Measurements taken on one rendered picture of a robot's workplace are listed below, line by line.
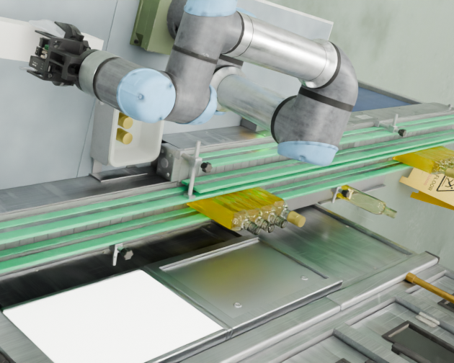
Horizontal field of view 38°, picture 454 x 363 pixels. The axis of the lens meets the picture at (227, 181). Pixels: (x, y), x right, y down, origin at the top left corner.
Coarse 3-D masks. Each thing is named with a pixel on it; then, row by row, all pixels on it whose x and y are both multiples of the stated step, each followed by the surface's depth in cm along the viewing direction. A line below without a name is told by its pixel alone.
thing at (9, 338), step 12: (0, 312) 90; (0, 324) 87; (12, 324) 88; (0, 336) 85; (12, 336) 85; (24, 336) 86; (0, 348) 83; (12, 348) 83; (24, 348) 83; (36, 348) 84; (0, 360) 82; (12, 360) 81; (24, 360) 81; (36, 360) 82; (48, 360) 82
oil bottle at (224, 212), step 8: (200, 200) 193; (208, 200) 191; (216, 200) 191; (224, 200) 192; (200, 208) 194; (208, 208) 191; (216, 208) 189; (224, 208) 187; (232, 208) 187; (240, 208) 188; (208, 216) 192; (216, 216) 190; (224, 216) 187; (232, 216) 185; (240, 216) 185; (248, 216) 186; (224, 224) 188; (232, 224) 186; (240, 224) 185
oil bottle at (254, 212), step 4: (224, 196) 196; (228, 196) 197; (232, 196) 197; (236, 196) 198; (232, 200) 194; (236, 200) 195; (240, 200) 195; (244, 200) 196; (236, 204) 192; (240, 204) 193; (244, 204) 193; (248, 204) 194; (244, 208) 190; (248, 208) 191; (252, 208) 191; (256, 208) 192; (252, 212) 189; (256, 212) 190; (260, 212) 191; (252, 216) 189; (256, 216) 189; (260, 216) 190; (252, 220) 189
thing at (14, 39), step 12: (0, 24) 111; (12, 24) 112; (24, 24) 115; (0, 36) 111; (12, 36) 113; (24, 36) 115; (36, 36) 116; (84, 36) 124; (0, 48) 112; (12, 48) 114; (24, 48) 115; (96, 48) 126; (24, 60) 116
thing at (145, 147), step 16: (112, 128) 173; (144, 128) 188; (160, 128) 184; (112, 144) 174; (128, 144) 188; (144, 144) 189; (160, 144) 187; (112, 160) 176; (128, 160) 181; (144, 160) 184
